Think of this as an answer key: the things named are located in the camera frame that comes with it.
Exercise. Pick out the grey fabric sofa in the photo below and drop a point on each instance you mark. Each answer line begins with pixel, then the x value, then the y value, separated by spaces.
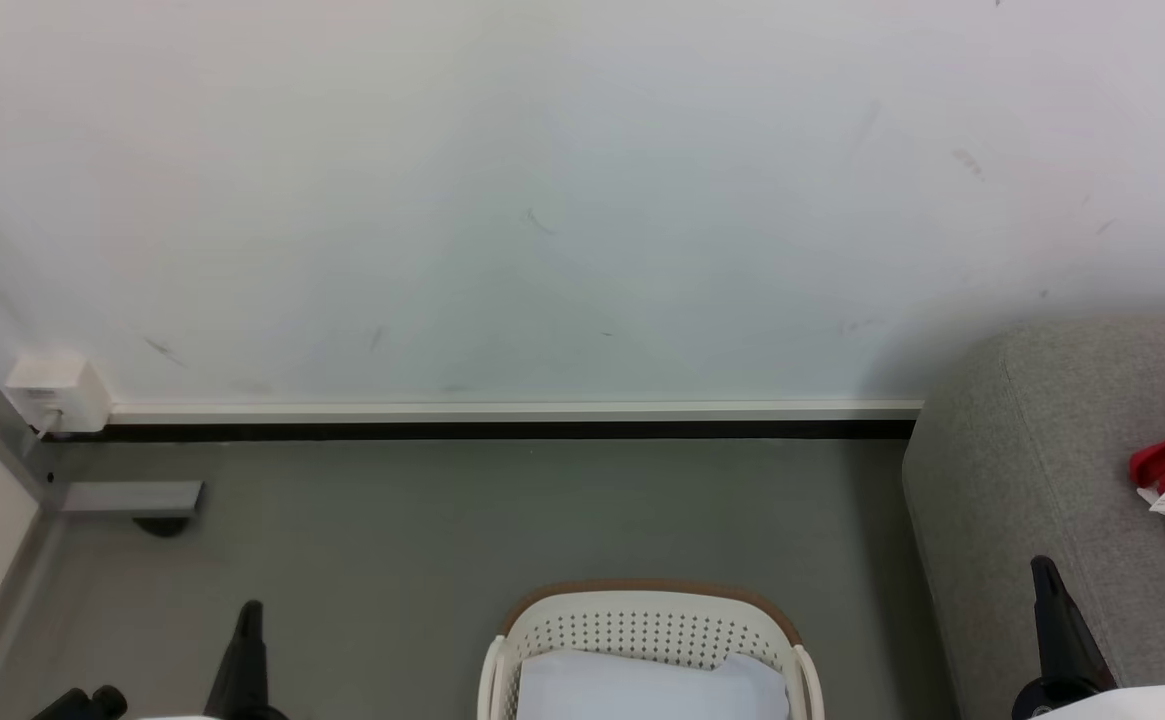
pixel 1022 450

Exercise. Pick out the black skirting strip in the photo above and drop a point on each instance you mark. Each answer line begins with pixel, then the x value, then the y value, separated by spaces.
pixel 522 431

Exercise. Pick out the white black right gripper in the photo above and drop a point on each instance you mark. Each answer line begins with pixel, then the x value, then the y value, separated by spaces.
pixel 1122 705

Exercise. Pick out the pale white cloth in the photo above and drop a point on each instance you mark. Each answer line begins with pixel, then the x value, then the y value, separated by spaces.
pixel 642 690

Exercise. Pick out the grey metal partition foot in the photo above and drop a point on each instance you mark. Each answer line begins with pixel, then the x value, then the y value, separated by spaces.
pixel 132 497

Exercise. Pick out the cream perforated laundry basket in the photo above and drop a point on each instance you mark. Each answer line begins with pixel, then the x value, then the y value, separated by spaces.
pixel 642 625

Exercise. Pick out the black round foot pad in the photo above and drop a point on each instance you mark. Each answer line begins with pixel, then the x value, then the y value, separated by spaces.
pixel 162 525

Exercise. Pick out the white wall socket box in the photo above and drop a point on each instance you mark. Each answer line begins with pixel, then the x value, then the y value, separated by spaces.
pixel 60 390

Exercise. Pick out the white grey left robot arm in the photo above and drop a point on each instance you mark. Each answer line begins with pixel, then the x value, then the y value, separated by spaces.
pixel 82 705

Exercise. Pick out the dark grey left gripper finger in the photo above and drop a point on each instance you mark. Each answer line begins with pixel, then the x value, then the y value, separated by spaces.
pixel 245 670

